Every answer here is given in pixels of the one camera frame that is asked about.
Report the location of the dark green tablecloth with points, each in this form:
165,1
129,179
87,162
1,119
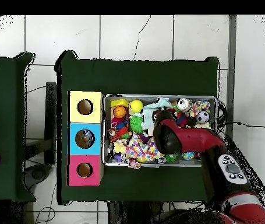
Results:
6,93
146,77

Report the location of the silver mesh bin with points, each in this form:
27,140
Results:
123,163

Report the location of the large green spiky ball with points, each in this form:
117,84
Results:
135,123

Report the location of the cream knitted cloth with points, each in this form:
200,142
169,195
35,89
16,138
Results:
203,126

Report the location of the small soccer ball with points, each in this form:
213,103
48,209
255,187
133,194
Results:
202,116

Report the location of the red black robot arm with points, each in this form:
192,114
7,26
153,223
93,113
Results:
192,140

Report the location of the colourful polka dot cloth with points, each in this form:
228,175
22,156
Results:
139,149

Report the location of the orange basketball toy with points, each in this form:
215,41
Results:
119,111

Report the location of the globe print ball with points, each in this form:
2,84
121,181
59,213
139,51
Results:
188,155

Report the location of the wooden box with three holes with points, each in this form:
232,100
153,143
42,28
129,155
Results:
95,116

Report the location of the crushed silver can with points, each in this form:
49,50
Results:
184,104

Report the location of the mint green cloth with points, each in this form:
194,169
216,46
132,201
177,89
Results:
149,112

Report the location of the crushed clear plastic bottle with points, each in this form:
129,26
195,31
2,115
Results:
89,136

